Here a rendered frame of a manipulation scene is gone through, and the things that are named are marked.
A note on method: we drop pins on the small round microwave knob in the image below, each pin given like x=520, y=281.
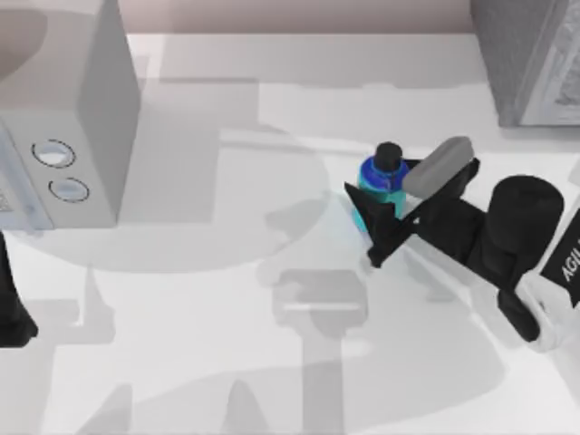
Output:
x=69, y=189

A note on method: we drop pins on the large round microwave knob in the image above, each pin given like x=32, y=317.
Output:
x=53, y=153

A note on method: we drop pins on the pale grey rounded box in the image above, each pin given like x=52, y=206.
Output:
x=437, y=167

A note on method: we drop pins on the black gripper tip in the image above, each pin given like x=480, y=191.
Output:
x=13, y=312

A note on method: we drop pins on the blue bottle with black cap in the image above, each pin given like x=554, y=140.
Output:
x=375, y=179

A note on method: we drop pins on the pale microwave oven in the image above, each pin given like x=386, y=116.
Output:
x=95, y=90

